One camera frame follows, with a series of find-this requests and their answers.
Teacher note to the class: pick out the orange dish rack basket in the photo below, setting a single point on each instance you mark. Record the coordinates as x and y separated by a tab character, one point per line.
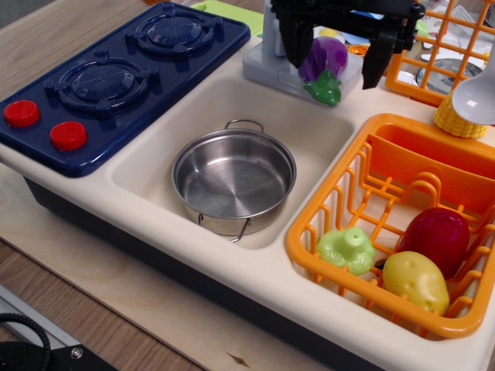
394	169

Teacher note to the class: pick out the light green toy pear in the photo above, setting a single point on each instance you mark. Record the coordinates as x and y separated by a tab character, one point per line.
421	29

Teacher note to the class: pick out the red stove knob right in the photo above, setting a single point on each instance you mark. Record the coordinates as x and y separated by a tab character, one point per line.
68	136

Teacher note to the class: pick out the dark red toy fruit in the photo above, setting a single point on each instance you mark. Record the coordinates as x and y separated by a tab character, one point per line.
441	235

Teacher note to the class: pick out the black mount plate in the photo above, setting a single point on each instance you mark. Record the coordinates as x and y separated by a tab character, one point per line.
77	358

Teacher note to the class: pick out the grey plastic spoon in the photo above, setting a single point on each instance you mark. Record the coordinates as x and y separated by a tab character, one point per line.
473	99

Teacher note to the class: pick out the grey toy faucet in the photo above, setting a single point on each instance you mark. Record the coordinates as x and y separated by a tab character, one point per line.
268	64

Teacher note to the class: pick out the dark blue toy stove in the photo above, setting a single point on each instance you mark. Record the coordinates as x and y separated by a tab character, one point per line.
123	83

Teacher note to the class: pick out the light green toy lettuce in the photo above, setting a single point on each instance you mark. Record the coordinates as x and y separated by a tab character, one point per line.
351	248

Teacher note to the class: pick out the toy fried egg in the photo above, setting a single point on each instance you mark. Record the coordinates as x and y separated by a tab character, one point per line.
320	31

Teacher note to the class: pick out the yellow toy corn cob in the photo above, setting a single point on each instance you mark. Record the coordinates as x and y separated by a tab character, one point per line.
450	122

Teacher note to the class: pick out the green cutting board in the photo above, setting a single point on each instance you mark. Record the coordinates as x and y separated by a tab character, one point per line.
255	20

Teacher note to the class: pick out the red stove knob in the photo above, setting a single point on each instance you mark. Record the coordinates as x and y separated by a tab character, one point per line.
21	113
68	136

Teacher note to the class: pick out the yellow toy potato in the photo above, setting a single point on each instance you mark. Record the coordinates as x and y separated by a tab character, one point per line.
416	276

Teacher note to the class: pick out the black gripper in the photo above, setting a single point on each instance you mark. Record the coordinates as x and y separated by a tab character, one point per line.
366	19

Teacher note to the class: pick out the orange plastic grid rack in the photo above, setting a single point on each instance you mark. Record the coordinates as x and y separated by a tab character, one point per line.
460	36

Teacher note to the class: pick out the stainless steel pan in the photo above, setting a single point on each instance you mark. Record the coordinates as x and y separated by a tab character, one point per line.
234	181

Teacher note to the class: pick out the beige toy kitchen sink unit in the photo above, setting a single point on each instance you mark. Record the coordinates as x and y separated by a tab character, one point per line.
133	192

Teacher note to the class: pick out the red stove knob left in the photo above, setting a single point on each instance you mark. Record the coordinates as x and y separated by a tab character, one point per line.
21	113

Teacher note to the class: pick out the purple toy eggplant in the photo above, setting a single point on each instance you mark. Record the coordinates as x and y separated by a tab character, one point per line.
322	68

